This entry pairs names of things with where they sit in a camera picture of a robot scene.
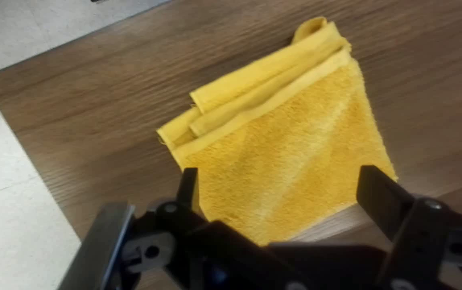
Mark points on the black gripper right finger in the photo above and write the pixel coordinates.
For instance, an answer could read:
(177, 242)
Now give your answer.
(385, 202)

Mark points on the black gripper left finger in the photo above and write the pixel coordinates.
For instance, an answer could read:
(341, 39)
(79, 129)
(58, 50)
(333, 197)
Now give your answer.
(187, 189)

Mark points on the yellow towel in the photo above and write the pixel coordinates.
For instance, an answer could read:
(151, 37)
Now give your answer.
(278, 144)

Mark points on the wooden folding table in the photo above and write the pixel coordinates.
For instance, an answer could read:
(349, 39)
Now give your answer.
(85, 111)

